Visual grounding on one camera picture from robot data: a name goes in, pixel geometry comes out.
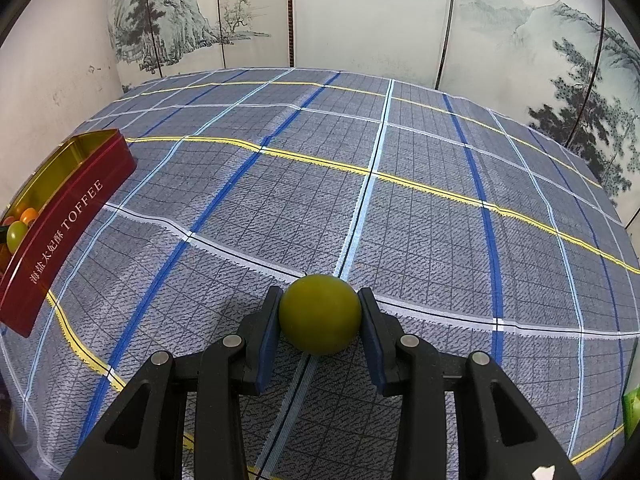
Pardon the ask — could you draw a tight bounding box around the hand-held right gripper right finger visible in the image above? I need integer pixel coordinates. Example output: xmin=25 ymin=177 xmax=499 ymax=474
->
xmin=357 ymin=287 xmax=583 ymax=480

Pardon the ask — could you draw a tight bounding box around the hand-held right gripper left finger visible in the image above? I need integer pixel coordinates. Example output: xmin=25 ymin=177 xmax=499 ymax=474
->
xmin=60 ymin=286 xmax=285 ymax=480

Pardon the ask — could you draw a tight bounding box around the green plum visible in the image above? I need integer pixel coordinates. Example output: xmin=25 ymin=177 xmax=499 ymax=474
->
xmin=7 ymin=221 xmax=29 ymax=253
xmin=278 ymin=274 xmax=362 ymax=356

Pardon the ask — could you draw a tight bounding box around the red tin box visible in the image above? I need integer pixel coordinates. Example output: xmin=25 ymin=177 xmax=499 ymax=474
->
xmin=0 ymin=128 xmax=138 ymax=338

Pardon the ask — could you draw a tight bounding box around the green wet wipes pack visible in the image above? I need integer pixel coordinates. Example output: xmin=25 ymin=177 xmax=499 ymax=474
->
xmin=622 ymin=385 xmax=640 ymax=433

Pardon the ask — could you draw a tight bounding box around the landscape painted folding screen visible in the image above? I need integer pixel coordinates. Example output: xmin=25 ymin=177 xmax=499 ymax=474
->
xmin=102 ymin=0 xmax=640 ymax=211

